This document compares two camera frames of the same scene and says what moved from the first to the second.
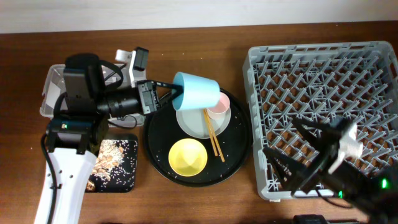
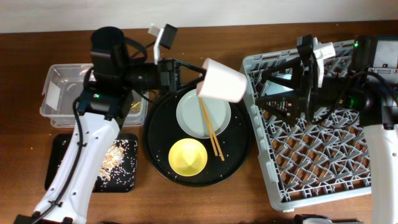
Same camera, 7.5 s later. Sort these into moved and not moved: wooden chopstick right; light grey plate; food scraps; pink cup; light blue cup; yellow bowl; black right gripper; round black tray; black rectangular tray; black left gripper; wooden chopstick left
Moved: black right gripper; pink cup; black left gripper; light blue cup
Not moved: food scraps; light grey plate; round black tray; wooden chopstick left; wooden chopstick right; black rectangular tray; yellow bowl
